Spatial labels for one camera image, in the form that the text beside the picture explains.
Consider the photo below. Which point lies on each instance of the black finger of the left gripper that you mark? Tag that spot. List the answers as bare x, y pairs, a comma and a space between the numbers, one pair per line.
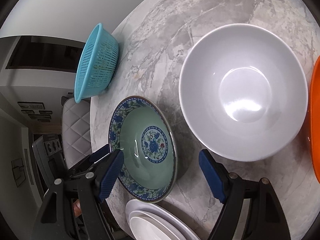
99, 154

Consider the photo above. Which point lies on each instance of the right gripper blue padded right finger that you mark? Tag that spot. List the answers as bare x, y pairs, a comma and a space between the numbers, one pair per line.
213, 175

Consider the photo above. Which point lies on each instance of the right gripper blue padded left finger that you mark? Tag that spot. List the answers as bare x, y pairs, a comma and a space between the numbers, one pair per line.
107, 173

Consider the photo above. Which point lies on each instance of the blue floral green bowl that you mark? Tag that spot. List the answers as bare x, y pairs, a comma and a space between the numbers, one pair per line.
139, 129

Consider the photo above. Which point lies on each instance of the large white plate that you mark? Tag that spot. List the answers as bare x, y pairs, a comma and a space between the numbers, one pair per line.
161, 216

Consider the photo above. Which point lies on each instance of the white deep bowl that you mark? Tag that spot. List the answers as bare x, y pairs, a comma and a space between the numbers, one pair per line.
243, 92

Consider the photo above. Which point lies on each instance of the orange plastic bowl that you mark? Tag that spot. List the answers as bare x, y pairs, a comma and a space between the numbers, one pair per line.
314, 119

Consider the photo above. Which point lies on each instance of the white shallow plate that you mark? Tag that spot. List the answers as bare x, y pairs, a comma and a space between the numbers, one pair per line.
144, 227

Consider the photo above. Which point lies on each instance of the person's left hand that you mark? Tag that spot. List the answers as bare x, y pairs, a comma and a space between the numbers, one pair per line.
77, 208

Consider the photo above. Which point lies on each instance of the grey quilted chair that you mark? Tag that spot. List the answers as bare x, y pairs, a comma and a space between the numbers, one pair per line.
76, 129

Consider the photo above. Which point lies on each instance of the teal plastic colander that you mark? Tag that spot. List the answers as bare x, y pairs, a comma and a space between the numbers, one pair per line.
97, 64

